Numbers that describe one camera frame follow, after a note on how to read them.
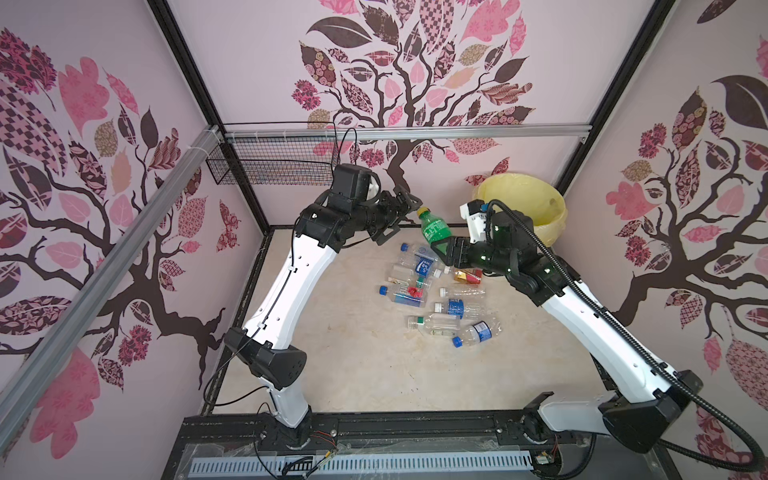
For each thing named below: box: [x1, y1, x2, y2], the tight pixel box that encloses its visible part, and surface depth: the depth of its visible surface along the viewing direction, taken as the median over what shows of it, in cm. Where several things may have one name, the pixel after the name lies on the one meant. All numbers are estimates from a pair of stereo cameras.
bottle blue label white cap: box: [434, 299, 481, 319], surface depth 93 cm
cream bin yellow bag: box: [472, 173, 567, 248], surface depth 97 cm
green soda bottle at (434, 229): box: [417, 206, 453, 254], surface depth 69 cm
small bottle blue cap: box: [452, 320, 503, 348], surface depth 89 cm
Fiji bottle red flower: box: [378, 285, 427, 308], surface depth 97 cm
